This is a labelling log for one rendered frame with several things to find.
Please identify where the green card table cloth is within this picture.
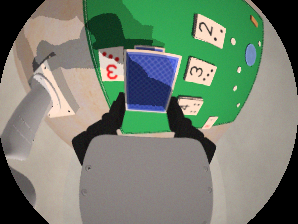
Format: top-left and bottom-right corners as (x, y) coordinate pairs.
(87, 0), (263, 133)

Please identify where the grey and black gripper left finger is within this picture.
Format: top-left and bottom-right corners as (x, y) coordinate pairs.
(72, 92), (126, 166)

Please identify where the blue round coaster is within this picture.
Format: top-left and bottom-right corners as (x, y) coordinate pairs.
(245, 44), (256, 66)

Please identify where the brown rectangular block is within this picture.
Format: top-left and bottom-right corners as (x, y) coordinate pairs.
(250, 15), (258, 27)

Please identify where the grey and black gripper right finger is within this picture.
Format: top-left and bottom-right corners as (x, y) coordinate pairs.
(166, 96), (216, 165)

